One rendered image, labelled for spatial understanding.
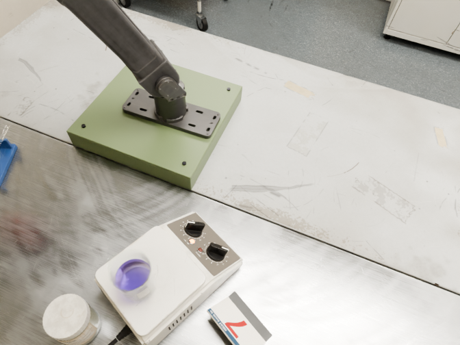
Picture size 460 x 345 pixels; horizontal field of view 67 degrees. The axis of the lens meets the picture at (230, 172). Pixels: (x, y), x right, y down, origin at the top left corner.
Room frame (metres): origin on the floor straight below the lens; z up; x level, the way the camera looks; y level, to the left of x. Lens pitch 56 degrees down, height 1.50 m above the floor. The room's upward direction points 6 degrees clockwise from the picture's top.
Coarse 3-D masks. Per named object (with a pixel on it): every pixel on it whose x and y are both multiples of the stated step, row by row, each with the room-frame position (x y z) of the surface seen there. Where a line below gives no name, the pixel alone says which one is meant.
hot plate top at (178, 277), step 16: (144, 240) 0.20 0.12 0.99; (160, 240) 0.21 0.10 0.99; (160, 256) 0.18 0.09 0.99; (176, 256) 0.18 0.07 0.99; (96, 272) 0.15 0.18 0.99; (160, 272) 0.16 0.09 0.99; (176, 272) 0.16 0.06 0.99; (192, 272) 0.16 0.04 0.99; (112, 288) 0.13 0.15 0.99; (160, 288) 0.13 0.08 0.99; (176, 288) 0.14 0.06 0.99; (192, 288) 0.14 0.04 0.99; (128, 304) 0.11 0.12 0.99; (144, 304) 0.11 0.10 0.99; (160, 304) 0.11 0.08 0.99; (176, 304) 0.12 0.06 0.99; (128, 320) 0.09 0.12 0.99; (144, 320) 0.09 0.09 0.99; (160, 320) 0.09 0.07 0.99
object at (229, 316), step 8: (224, 304) 0.14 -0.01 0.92; (216, 312) 0.12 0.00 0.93; (224, 312) 0.12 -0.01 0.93; (232, 312) 0.13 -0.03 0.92; (224, 320) 0.11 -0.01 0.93; (232, 320) 0.11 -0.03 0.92; (240, 320) 0.12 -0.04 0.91; (232, 328) 0.10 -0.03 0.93; (240, 328) 0.10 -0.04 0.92; (248, 328) 0.11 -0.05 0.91; (240, 336) 0.09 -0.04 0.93; (248, 336) 0.09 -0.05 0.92; (256, 336) 0.10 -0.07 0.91; (240, 344) 0.08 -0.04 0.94; (248, 344) 0.08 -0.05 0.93; (256, 344) 0.08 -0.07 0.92
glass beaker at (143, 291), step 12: (120, 252) 0.16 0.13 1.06; (132, 252) 0.16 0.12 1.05; (108, 264) 0.14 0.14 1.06; (120, 264) 0.15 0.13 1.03; (108, 276) 0.12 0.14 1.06; (120, 288) 0.11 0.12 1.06; (132, 288) 0.11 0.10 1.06; (144, 288) 0.12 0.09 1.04; (132, 300) 0.11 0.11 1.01; (144, 300) 0.11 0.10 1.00
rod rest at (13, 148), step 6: (6, 138) 0.41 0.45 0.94; (6, 144) 0.40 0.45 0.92; (12, 144) 0.41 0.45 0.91; (0, 150) 0.39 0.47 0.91; (6, 150) 0.40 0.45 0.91; (12, 150) 0.40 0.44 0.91; (0, 156) 0.38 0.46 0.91; (6, 156) 0.38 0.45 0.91; (12, 156) 0.39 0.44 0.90; (0, 162) 0.36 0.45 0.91; (6, 162) 0.37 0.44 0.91; (0, 168) 0.35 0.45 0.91; (6, 168) 0.35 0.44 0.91; (0, 174) 0.34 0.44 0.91; (0, 180) 0.33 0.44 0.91; (0, 186) 0.32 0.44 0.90
